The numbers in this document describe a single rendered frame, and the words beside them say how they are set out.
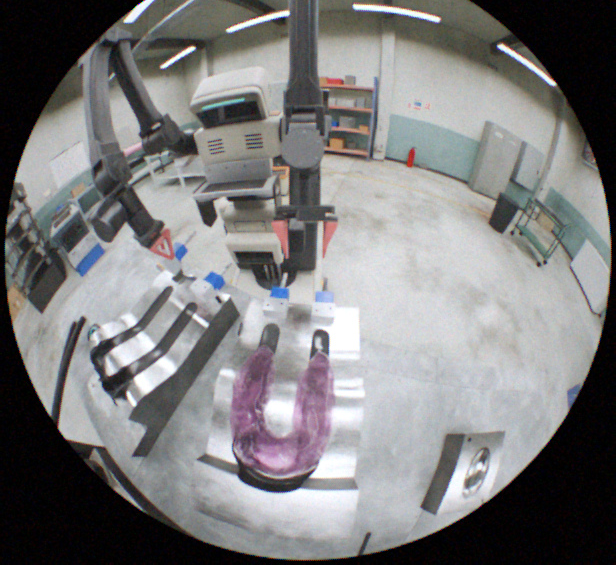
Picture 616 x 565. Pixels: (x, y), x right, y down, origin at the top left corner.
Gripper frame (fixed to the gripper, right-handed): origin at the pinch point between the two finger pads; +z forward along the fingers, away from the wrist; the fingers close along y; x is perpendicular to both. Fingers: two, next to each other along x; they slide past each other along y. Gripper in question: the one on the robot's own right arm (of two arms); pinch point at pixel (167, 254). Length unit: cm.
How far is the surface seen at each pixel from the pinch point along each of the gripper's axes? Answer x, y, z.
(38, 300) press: -189, -368, 2
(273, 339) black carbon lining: -3.6, 29.6, 15.8
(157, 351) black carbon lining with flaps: -20.7, 9.5, 7.3
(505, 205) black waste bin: 284, 254, 121
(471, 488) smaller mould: -28, 85, 19
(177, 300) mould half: -7.4, 4.9, 7.9
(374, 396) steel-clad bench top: -8, 54, 23
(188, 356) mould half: -16.6, 17.0, 9.3
